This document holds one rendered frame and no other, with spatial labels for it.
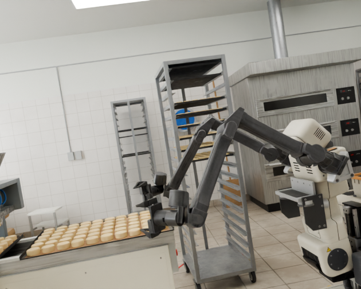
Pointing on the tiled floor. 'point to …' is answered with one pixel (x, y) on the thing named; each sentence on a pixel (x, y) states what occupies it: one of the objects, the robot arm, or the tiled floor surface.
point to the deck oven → (298, 111)
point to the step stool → (47, 221)
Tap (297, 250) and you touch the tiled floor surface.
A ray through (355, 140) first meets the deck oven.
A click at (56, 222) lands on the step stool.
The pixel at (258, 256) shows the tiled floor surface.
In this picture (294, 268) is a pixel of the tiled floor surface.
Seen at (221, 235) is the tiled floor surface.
